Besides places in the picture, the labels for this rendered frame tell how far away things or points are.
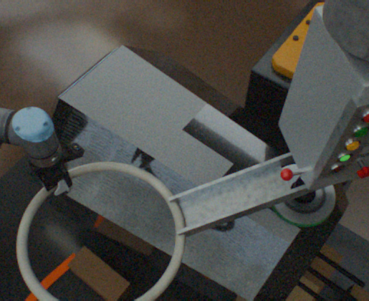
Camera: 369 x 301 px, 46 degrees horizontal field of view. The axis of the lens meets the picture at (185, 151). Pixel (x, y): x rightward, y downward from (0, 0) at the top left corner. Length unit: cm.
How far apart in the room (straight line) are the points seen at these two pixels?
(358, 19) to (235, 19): 252
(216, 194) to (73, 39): 210
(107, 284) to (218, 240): 80
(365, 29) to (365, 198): 188
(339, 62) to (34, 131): 72
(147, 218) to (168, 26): 189
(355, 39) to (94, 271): 168
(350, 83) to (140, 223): 99
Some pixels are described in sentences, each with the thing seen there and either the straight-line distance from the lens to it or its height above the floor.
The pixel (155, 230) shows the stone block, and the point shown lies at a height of 70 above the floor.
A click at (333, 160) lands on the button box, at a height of 136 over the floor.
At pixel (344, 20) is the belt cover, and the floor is 167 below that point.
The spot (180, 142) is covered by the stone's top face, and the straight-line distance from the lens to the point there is 154.
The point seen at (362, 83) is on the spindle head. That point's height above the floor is 158.
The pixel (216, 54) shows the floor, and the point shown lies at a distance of 301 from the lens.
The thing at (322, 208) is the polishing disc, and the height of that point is 89.
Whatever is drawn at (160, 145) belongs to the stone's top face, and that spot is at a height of 87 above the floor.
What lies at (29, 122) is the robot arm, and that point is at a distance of 115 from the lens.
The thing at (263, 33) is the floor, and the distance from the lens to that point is 319.
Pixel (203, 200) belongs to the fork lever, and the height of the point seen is 95.
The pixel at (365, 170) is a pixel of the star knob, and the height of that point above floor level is 130.
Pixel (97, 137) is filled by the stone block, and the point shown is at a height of 83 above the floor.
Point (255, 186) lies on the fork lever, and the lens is 133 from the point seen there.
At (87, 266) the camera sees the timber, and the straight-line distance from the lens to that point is 218.
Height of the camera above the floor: 217
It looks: 59 degrees down
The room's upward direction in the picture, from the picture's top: straight up
